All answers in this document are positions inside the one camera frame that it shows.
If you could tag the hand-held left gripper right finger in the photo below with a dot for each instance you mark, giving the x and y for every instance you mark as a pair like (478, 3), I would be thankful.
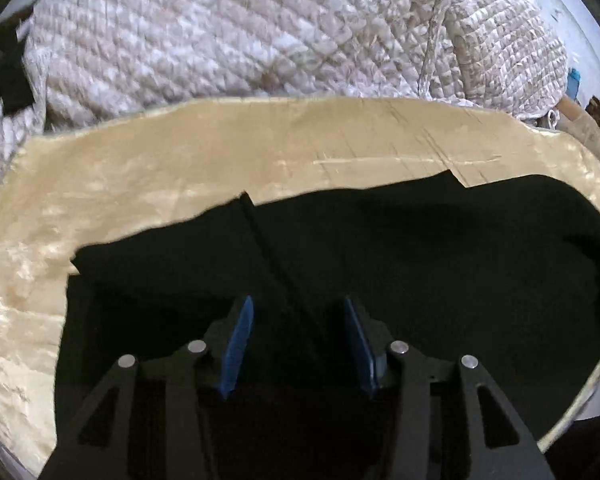
(361, 350)

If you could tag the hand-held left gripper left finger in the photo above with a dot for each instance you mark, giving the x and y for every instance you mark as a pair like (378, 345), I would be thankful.
(235, 350)

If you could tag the black pants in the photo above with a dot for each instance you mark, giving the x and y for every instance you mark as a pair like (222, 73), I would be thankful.
(430, 260)

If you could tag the beige satin bed sheet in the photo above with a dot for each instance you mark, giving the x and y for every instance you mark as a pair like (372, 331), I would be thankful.
(180, 160)

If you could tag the white quilted floral quilt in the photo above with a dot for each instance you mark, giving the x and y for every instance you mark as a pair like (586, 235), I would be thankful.
(230, 35)

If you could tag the black garment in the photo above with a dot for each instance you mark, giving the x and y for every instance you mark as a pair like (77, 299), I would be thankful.
(5, 75)

